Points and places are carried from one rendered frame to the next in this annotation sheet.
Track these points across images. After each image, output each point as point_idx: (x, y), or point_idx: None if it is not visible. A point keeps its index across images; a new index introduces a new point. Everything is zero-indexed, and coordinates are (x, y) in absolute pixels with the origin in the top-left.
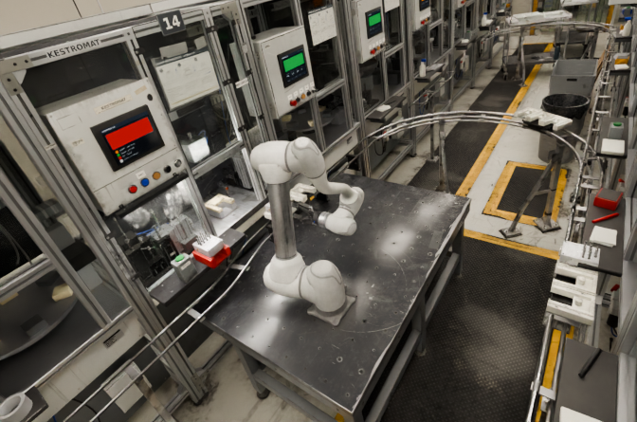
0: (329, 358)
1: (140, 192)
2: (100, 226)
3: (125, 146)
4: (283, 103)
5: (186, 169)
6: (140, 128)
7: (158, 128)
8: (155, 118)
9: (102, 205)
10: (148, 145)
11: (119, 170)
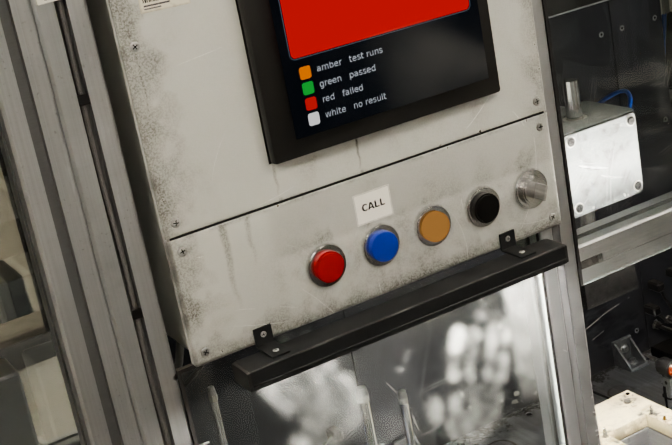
0: None
1: (353, 291)
2: (159, 406)
3: (344, 55)
4: None
5: (557, 227)
6: None
7: (489, 6)
8: None
9: (192, 310)
10: (434, 72)
11: (295, 163)
